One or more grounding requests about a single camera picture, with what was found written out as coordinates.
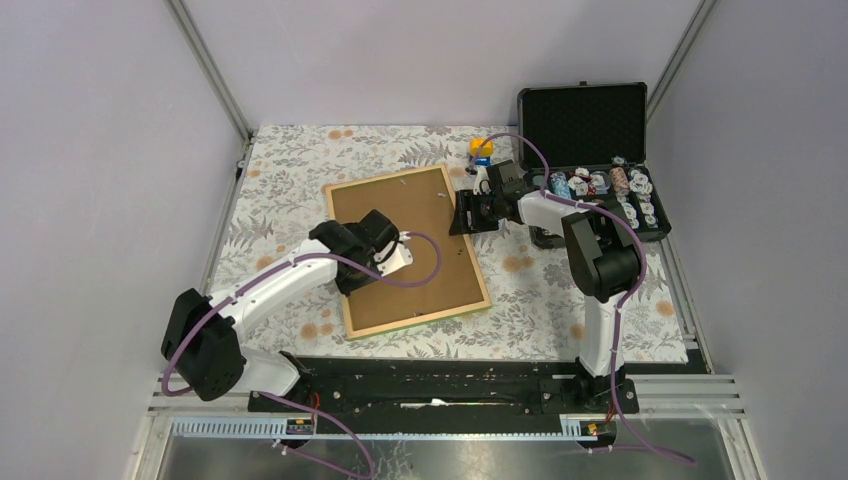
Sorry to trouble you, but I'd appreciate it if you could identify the floral tablecloth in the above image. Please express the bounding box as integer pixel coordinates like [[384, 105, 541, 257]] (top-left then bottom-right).
[[190, 124, 690, 364]]

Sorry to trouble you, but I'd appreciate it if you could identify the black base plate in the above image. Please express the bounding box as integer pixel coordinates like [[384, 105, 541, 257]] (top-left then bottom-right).
[[182, 354, 710, 437]]

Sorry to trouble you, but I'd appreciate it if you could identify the yellow toy brick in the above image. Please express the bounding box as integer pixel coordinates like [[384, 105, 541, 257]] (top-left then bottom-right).
[[469, 137, 494, 158]]

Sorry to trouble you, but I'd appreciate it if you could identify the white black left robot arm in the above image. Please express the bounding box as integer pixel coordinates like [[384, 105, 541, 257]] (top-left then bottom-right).
[[161, 210, 413, 411]]

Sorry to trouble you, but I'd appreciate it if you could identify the black poker chip case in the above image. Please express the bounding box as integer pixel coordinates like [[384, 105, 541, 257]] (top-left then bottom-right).
[[517, 82, 671, 243]]

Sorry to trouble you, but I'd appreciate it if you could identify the brown frame backing board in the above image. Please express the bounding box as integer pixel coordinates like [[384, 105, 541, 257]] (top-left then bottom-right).
[[329, 168, 486, 334]]

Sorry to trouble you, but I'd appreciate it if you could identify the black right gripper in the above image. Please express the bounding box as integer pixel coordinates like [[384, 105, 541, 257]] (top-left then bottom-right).
[[448, 190, 503, 237]]

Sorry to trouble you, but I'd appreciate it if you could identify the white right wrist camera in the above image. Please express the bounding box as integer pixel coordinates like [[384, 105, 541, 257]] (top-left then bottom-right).
[[472, 166, 492, 195]]

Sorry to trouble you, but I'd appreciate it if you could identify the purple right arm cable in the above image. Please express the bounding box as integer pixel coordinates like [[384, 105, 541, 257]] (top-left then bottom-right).
[[474, 133, 697, 469]]

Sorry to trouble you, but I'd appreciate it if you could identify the green wooden picture frame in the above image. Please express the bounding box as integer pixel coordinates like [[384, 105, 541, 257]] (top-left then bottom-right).
[[323, 163, 494, 342]]

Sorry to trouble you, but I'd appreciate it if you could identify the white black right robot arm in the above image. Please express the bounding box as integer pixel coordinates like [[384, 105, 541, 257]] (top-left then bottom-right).
[[449, 161, 646, 412]]

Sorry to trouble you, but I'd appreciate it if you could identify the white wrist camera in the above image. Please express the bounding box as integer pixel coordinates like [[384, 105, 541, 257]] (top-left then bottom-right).
[[472, 166, 492, 195], [374, 242, 414, 276]]

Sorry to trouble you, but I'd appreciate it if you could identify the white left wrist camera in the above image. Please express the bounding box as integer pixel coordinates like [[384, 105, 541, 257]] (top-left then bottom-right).
[[374, 242, 414, 276]]

